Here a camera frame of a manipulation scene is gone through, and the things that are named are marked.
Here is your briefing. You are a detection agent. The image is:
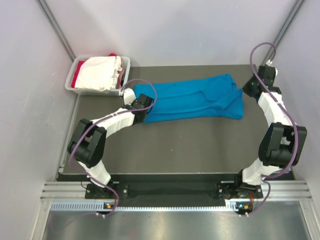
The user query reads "red t shirt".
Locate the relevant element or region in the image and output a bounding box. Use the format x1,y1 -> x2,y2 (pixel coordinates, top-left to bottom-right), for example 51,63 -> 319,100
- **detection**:
71,52 -> 126,89

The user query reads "white plastic bin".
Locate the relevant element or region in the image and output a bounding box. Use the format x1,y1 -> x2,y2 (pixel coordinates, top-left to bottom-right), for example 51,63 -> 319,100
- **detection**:
64,53 -> 131,96

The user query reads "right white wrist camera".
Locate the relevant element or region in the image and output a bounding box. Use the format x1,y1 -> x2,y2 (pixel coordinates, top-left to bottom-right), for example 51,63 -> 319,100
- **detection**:
266,59 -> 280,76

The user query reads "grey slotted cable duct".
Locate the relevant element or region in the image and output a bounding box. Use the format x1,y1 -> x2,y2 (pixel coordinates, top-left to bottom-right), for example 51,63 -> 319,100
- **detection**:
50,201 -> 250,212

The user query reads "white t shirt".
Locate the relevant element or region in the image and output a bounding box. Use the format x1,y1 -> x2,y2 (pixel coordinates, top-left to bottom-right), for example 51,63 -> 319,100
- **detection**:
74,55 -> 123,91

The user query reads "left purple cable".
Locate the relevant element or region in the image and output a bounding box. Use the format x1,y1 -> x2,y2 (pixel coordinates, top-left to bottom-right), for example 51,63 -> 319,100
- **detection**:
68,78 -> 158,218

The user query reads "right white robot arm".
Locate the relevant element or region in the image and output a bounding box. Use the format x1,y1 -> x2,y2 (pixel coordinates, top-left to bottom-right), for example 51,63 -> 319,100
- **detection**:
233,65 -> 307,198

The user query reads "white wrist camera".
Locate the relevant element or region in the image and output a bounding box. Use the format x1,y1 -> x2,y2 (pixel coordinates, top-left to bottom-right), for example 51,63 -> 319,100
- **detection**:
119,88 -> 137,105
266,59 -> 280,76

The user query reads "blue t shirt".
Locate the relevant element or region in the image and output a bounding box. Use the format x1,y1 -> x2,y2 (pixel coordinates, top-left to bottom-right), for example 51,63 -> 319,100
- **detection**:
133,74 -> 244,123

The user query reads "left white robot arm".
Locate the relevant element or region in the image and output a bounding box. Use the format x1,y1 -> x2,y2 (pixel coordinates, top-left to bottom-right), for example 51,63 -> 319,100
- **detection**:
67,93 -> 155,199

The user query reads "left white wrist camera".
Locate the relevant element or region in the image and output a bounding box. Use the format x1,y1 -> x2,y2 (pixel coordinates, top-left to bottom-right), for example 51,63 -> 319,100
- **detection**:
119,88 -> 137,105

